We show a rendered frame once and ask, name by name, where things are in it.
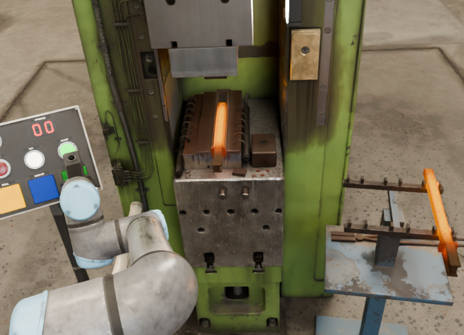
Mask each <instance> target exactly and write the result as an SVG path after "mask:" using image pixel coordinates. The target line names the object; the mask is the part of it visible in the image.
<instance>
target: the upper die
mask: <svg viewBox="0 0 464 335"><path fill-rule="evenodd" d="M168 54H169V59H170V65H171V74H172V78H178V77H219V76H237V75H238V46H232V39H227V40H226V46H217V47H197V48H177V42H176V41H174V42H173V46H172V48H169V49H168Z"/></svg>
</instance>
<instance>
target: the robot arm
mask: <svg viewBox="0 0 464 335"><path fill-rule="evenodd" d="M63 159H64V164H65V168H66V173H67V177H68V179H67V180H65V181H63V182H61V183H60V185H61V188H62V190H61V195H60V199H59V201H60V206H61V210H62V211H63V213H64V216H65V219H66V224H67V227H68V232H69V236H70V241H71V244H72V249H73V255H74V256H75V259H76V261H77V264H78V266H79V267H81V268H84V269H95V268H99V267H102V266H106V265H109V264H110V263H112V262H113V261H114V256H118V255H122V254H124V253H129V257H130V267H129V268H127V269H125V270H122V271H119V272H117V273H114V274H111V275H108V276H102V277H99V278H95V279H92V280H87V281H84V282H82V283H77V284H74V285H69V286H67V287H62V288H59V289H54V290H51V291H48V290H45V291H44V292H43V293H42V294H37V295H35V296H31V297H29V298H25V299H23V300H21V301H19V302H18V303H17V305H16V306H15V308H14V310H13V312H12V316H11V319H10V331H9V335H173V334H174V333H175V332H176V331H177V330H178V329H179V328H180V327H181V326H183V324H184V323H185V322H186V321H187V319H188V318H189V316H190V315H191V313H192V311H193V309H194V307H195V304H196V302H197V296H198V283H197V277H196V275H195V272H194V271H193V268H192V266H191V265H190V264H189V262H188V261H187V260H186V259H185V258H183V257H182V256H181V255H179V254H178V253H175V252H173V250H172V248H171V246H170V244H169V242H168V229H167V226H166V221H165V219H164V215H163V214H162V212H161V211H160V210H158V209H156V210H150V211H147V212H144V213H139V214H136V215H133V216H128V217H125V218H120V219H116V220H111V221H108V222H105V221H104V216H103V213H102V207H101V204H100V196H99V192H98V190H99V189H98V187H95V185H94V184H93V183H92V182H91V180H92V176H91V174H88V175H85V173H84V168H83V164H82V162H81V157H80V154H79V152H78V151H72V152H69V153H64V154H63Z"/></svg>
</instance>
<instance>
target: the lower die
mask: <svg viewBox="0 0 464 335"><path fill-rule="evenodd" d="M221 91H227V101H226V121H225V132H224V146H225V151H226V156H223V160H222V168H223V169H234V168H242V142H237V143H236V145H234V142H235V141H236V140H242V134H238V135H236V137H234V136H235V134H236V133H238V132H242V127H237V130H235V127H236V126H237V125H242V120H238V121H237V124H235V121H236V119H239V118H242V114H241V113H240V114H238V115H237V117H236V116H235V114H236V113H238V112H242V107H239V108H238V109H237V110H235V109H236V107H237V106H242V102H238V104H237V105H236V104H235V103H236V102H237V101H238V100H239V99H242V90H231V92H230V89H217V91H216V92H204V94H196V95H193V96H194V97H195V98H196V100H197V103H195V100H194V99H193V101H192V103H194V104H195V105H196V109H195V108H194V105H192V106H191V108H192V109H193V110H194V111H195V115H193V111H191V112H190V115H192V116H193V118H194V121H192V118H191V117H189V122H191V123H192V125H193V128H191V125H190V124H188V128H189V129H190V130H191V132H192V134H191V135H190V132H189V131H188V130H187V132H186V135H187V136H189V137H190V139H191V141H190V142H189V139H188V138H187V137H186V139H185V143H184V150H183V160H184V169H185V170H187V169H213V157H212V151H211V147H212V146H214V139H215V125H216V117H217V110H218V97H219V92H221ZM207 166H210V168H207Z"/></svg>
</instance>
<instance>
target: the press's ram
mask: <svg viewBox="0 0 464 335"><path fill-rule="evenodd" d="M144 8H145V13H146V20H147V26H148V33H149V38H150V43H151V48H152V49H159V48H172V46H173V42H174V41H176V42H177V48H197V47H217V46H226V40H227V39H232V46H252V45H253V11H252V0H144Z"/></svg>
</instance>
